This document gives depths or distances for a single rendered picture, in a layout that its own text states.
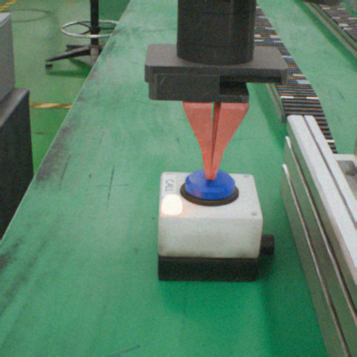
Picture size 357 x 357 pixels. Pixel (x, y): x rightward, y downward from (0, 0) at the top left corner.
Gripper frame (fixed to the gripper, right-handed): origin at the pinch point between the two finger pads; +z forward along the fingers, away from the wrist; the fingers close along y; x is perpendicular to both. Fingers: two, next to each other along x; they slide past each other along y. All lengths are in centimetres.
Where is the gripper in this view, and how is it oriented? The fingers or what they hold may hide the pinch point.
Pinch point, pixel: (210, 166)
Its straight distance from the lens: 51.8
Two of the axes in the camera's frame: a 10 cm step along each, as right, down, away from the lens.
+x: 0.0, -4.2, 9.1
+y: 10.0, 0.2, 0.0
